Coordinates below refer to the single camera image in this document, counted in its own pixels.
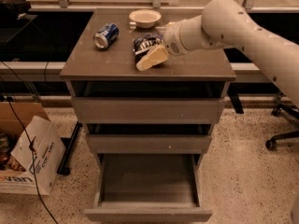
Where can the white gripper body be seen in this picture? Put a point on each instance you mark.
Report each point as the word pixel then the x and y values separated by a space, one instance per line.
pixel 171 41

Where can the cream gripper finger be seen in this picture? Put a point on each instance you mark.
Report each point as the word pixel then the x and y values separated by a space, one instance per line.
pixel 156 55

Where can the blue chip bag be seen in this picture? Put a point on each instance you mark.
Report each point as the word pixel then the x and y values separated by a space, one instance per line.
pixel 144 43

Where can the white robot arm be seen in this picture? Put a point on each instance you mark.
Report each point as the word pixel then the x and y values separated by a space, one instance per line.
pixel 225 22

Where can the grey drawer cabinet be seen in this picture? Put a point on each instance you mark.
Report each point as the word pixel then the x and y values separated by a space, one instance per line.
pixel 111 73

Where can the grey top drawer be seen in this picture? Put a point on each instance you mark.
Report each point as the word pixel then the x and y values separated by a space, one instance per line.
pixel 147 111

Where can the grey middle drawer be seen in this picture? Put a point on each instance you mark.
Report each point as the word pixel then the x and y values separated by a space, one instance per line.
pixel 150 138

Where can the grey open bottom drawer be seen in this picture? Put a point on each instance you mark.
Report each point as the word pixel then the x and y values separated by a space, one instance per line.
pixel 148 188

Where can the black bag on shelf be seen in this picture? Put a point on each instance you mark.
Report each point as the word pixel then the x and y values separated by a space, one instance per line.
pixel 13 10

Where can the white ceramic bowl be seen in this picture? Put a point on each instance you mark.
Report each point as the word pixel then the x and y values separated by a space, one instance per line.
pixel 145 18

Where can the blue soda can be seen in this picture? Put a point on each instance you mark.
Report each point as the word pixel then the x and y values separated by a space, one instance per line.
pixel 106 35

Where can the black table leg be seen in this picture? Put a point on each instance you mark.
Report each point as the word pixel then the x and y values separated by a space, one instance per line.
pixel 69 143

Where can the cardboard box with white flap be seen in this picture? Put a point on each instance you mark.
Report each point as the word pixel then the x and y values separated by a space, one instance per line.
pixel 34 149

